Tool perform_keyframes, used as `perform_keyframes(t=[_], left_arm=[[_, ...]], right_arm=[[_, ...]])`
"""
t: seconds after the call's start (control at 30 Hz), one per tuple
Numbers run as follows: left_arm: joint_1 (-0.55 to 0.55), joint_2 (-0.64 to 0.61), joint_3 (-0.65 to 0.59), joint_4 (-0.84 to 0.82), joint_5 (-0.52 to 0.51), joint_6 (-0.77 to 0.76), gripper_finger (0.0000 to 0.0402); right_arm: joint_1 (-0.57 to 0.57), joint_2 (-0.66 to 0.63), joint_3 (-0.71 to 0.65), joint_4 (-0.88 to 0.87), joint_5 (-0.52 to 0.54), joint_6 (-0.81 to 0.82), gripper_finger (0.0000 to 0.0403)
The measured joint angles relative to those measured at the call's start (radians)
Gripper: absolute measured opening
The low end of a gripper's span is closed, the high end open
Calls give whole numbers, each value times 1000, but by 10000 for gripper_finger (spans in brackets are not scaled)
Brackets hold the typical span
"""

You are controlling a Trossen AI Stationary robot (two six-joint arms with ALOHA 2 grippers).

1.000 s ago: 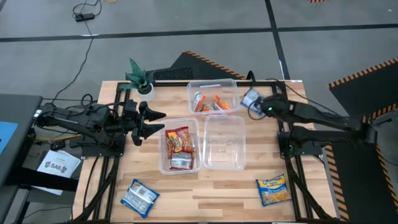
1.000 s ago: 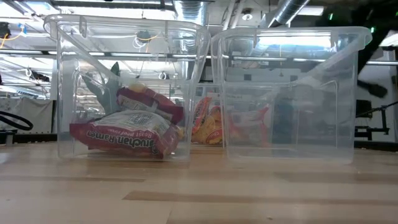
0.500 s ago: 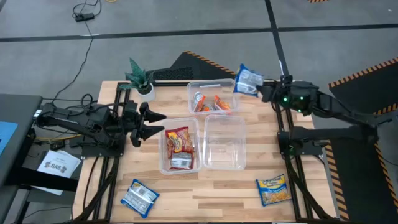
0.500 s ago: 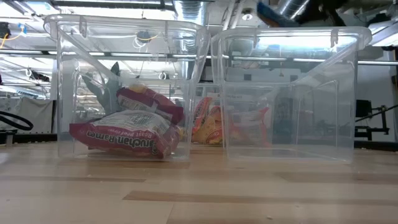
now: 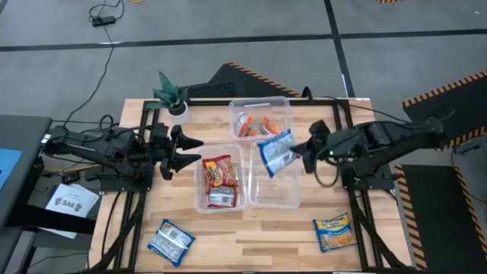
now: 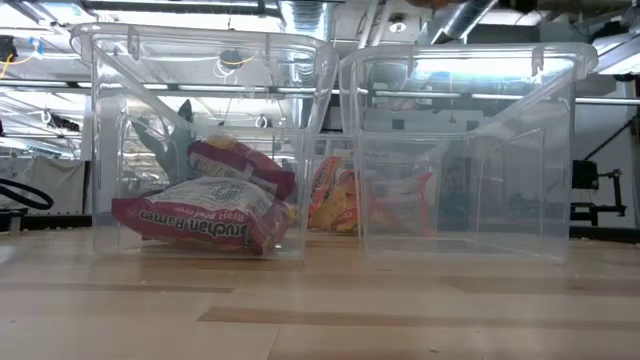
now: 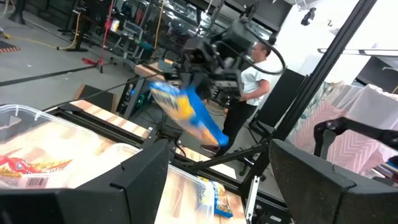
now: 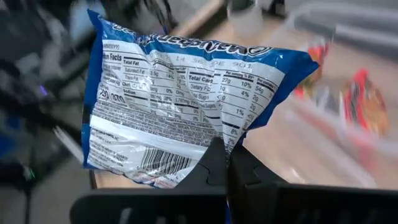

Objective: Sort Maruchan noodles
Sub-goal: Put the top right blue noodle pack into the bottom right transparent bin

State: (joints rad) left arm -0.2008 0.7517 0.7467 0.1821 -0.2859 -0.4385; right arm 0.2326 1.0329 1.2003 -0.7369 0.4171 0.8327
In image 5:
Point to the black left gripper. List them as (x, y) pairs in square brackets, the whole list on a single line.
[(163, 144)]

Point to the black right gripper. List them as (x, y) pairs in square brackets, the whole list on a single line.
[(319, 133)]

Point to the clear plastic bin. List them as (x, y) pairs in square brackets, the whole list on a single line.
[(262, 106), (274, 194), (198, 179)]

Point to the black side table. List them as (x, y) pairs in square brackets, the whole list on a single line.
[(23, 133)]

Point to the black aluminium rig frame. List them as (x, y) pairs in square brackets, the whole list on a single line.
[(213, 102)]

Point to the blue sheet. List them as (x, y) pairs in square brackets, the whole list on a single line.
[(7, 167)]

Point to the blue Maruchan noodle packet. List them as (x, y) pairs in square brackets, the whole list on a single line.
[(335, 232), (171, 241), (275, 154)]

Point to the black power adapter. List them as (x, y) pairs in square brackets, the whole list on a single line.
[(103, 20)]

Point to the black hazard-striped mat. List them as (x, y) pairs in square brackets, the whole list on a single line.
[(456, 102), (243, 80), (437, 217)]

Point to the green plant in white pot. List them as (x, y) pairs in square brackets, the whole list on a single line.
[(171, 99)]

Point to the red Maruchan noodle packet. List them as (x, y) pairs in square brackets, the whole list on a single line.
[(218, 171), (221, 197)]

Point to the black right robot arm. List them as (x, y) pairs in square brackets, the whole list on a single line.
[(399, 139)]

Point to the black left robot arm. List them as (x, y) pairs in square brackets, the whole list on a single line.
[(110, 152)]

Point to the white printed paper sheet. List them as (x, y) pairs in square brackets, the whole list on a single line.
[(72, 199)]

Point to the orange Maruchan noodle packet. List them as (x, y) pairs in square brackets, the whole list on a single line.
[(271, 126), (253, 132), (243, 123)]

